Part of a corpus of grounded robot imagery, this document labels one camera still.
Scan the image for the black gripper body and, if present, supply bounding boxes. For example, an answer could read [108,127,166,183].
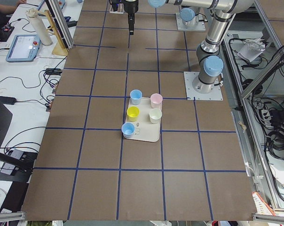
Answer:
[123,0,139,14]

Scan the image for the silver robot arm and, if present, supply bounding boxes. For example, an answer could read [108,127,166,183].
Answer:
[180,7,200,26]
[148,0,254,94]

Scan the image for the blue plastic cup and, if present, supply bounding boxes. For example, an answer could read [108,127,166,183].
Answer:
[130,89,142,105]
[121,122,135,138]

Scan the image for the pink plastic cup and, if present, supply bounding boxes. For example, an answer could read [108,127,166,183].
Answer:
[150,93,163,109]

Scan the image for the yellow plastic cup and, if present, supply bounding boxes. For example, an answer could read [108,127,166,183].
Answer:
[126,106,140,121]

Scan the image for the pale green plastic cup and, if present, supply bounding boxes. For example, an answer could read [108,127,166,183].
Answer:
[149,108,162,124]

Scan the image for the wooden mug tree stand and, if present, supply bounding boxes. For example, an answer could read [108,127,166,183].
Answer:
[38,10,68,56]

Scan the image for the white cylinder bottle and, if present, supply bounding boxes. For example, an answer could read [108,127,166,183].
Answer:
[26,8,53,46]

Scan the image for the cream plastic tray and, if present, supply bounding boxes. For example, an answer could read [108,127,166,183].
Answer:
[123,97,161,142]

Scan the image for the blue teach pendant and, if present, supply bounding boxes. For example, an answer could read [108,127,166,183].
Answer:
[6,35,40,63]

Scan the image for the black power adapter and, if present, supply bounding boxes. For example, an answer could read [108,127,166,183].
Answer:
[0,96,17,105]

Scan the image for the white wire cup rack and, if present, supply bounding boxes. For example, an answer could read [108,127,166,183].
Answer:
[109,0,124,14]

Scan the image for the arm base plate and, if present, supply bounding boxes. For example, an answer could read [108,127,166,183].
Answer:
[175,13,205,32]
[184,72,223,101]

